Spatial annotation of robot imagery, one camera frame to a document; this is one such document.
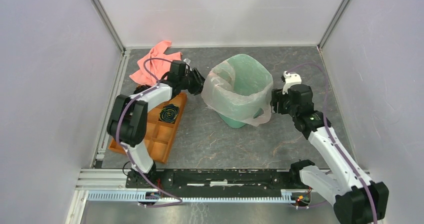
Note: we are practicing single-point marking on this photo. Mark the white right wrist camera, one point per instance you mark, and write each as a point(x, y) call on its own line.
point(290, 79)

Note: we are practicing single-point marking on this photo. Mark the blue yellow rolled tie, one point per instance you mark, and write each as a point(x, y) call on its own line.
point(169, 113)

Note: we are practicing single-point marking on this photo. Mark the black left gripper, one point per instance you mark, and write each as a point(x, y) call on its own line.
point(199, 81)

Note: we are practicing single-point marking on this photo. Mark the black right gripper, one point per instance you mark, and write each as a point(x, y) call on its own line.
point(277, 96)

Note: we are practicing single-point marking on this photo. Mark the green plastic trash bin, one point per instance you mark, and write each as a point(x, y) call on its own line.
point(237, 124)

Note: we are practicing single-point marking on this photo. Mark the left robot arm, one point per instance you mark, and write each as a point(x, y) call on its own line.
point(128, 120)

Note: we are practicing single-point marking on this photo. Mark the orange wooden divided tray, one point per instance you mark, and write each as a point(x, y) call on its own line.
point(160, 136)

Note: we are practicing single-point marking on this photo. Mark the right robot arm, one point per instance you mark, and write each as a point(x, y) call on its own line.
point(354, 196)

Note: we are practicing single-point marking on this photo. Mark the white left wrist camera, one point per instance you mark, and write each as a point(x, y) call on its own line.
point(187, 61)

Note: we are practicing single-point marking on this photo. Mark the salmon pink cloth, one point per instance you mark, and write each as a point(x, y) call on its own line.
point(156, 67)

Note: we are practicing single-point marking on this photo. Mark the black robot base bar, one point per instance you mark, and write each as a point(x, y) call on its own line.
point(217, 183)

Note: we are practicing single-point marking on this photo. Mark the pink plastic trash bag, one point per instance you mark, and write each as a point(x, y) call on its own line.
point(239, 88)

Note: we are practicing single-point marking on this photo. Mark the black grey rolled tie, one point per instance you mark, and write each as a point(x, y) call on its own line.
point(141, 88)

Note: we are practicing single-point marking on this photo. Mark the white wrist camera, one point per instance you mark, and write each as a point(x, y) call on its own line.
point(187, 61)
point(290, 79)

